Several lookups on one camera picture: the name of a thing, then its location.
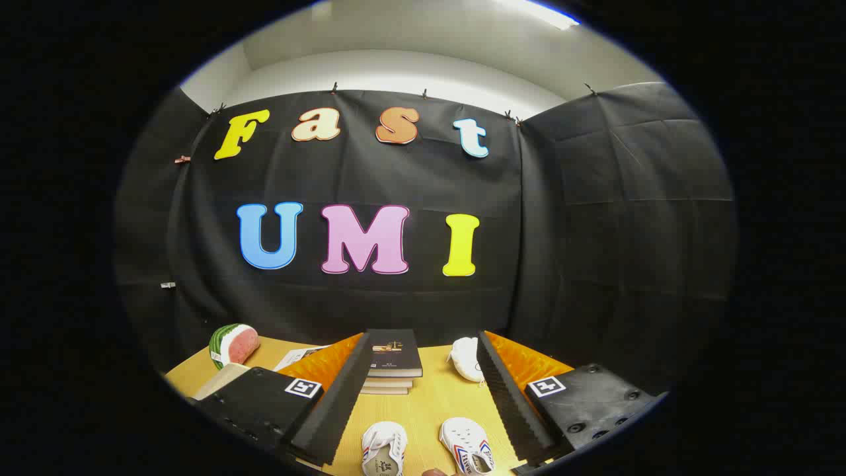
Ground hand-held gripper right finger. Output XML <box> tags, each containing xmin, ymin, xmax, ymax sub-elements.
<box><xmin>476</xmin><ymin>329</ymin><xmax>668</xmax><ymax>471</ymax></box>

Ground white plush face toy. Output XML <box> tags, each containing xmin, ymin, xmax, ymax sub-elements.
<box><xmin>447</xmin><ymin>337</ymin><xmax>486</xmax><ymax>384</ymax></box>

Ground beige fabric storage box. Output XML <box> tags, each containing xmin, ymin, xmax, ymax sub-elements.
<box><xmin>194</xmin><ymin>362</ymin><xmax>251</xmax><ymax>401</ymax></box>

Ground portrait cover book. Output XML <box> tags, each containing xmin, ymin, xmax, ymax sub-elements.
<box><xmin>273</xmin><ymin>344</ymin><xmax>331</xmax><ymax>372</ymax></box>

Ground black cover book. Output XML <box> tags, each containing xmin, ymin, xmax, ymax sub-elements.
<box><xmin>367</xmin><ymin>329</ymin><xmax>424</xmax><ymax>378</ymax></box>

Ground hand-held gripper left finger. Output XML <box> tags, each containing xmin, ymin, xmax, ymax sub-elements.
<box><xmin>188</xmin><ymin>329</ymin><xmax>376</xmax><ymax>469</ymax></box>

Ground white canvas shoe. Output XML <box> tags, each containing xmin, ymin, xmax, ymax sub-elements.
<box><xmin>439</xmin><ymin>416</ymin><xmax>496</xmax><ymax>476</ymax></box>
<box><xmin>362</xmin><ymin>421</ymin><xmax>408</xmax><ymax>476</ymax></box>

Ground watermelon slice toy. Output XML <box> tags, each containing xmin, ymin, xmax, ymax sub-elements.
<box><xmin>209</xmin><ymin>323</ymin><xmax>260</xmax><ymax>370</ymax></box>

